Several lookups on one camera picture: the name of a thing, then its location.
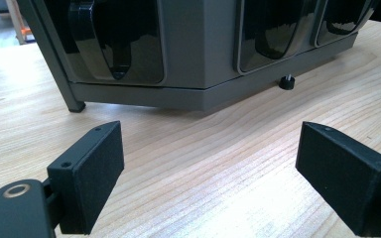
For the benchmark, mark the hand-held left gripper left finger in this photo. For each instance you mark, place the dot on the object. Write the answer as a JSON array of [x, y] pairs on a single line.
[[89, 178]]

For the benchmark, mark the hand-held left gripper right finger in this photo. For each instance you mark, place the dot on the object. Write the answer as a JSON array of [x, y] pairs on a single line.
[[350, 178]]

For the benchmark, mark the grey dispenser machine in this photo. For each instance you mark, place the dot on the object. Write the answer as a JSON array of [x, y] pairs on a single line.
[[198, 49]]

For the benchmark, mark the wooden ladder with orange braces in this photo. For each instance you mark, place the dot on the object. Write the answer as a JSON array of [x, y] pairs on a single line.
[[21, 29]]

